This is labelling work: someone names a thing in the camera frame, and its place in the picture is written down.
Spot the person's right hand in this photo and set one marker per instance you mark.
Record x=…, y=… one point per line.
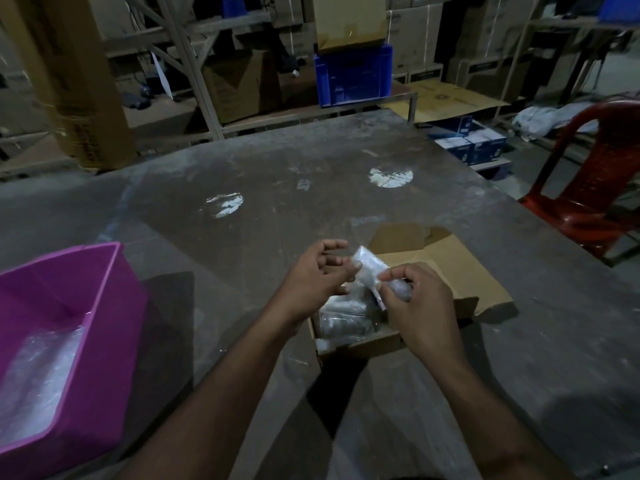
x=425, y=319

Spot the person's left hand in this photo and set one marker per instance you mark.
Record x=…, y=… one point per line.
x=310, y=289

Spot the bubble items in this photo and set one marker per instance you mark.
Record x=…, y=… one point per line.
x=345, y=328

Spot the small brown cardboard box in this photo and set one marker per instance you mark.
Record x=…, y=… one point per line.
x=470, y=274

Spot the clear bubble wrap sheet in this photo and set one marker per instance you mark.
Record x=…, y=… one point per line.
x=372, y=272

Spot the pile of bubble wrap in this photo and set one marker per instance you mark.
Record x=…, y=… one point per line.
x=40, y=379

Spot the person's right forearm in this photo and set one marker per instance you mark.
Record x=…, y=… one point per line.
x=495, y=429

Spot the person's left forearm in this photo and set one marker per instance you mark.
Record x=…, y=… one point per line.
x=210, y=414

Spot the dark blue product box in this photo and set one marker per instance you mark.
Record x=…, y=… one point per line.
x=452, y=125

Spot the flattened printed cardboard sheet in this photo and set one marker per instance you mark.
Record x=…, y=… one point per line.
x=445, y=102

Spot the flat cardboard sheet with tape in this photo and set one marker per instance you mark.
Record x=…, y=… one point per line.
x=350, y=19

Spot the tall narrow cardboard carton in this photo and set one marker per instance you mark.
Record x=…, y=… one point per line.
x=75, y=79

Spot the pink plastic bin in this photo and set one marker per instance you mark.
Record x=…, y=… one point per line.
x=120, y=319

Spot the red plastic chair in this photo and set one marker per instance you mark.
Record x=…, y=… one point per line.
x=590, y=194

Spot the open brown carton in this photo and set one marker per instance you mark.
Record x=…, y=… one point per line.
x=240, y=89

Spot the blue plastic crate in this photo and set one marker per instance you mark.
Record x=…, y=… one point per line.
x=352, y=77

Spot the white plastic bag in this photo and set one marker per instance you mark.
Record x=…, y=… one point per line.
x=545, y=119

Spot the grey metal storage rack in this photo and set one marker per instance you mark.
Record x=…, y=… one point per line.
x=192, y=69

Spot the white paper sheet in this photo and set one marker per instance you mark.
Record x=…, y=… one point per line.
x=162, y=74

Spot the small dark object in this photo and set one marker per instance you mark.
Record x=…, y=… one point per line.
x=134, y=97

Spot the small blue bin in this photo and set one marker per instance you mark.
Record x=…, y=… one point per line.
x=233, y=7

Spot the blue plastic tray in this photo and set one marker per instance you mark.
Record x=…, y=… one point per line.
x=620, y=7

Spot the metal frame table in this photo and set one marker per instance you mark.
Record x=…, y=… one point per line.
x=565, y=24

